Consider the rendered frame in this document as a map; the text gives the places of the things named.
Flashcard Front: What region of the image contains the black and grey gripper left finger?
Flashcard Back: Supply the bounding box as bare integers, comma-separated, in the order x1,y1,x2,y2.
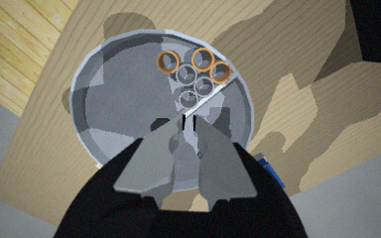
53,114,186,238

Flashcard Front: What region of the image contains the bronze bushing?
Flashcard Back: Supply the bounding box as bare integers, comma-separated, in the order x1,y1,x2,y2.
157,51,181,74
191,48,214,71
208,59,231,83

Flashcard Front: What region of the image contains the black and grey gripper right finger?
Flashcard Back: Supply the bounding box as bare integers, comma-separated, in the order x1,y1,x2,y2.
193,114,308,238

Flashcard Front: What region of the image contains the blue square tray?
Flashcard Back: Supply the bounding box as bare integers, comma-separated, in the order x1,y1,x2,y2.
253,153,285,188

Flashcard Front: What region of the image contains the grey metal sleeve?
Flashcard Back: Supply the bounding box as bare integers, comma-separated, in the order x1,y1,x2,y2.
179,85,198,109
193,73,214,97
176,62,197,86

